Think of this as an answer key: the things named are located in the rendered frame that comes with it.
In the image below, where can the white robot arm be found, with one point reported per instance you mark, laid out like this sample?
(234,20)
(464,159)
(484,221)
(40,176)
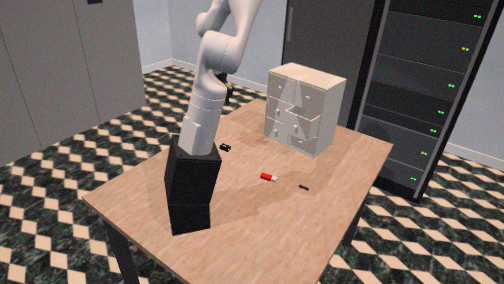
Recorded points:
(219,52)

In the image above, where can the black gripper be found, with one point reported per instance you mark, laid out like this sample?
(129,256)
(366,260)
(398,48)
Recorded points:
(222,77)

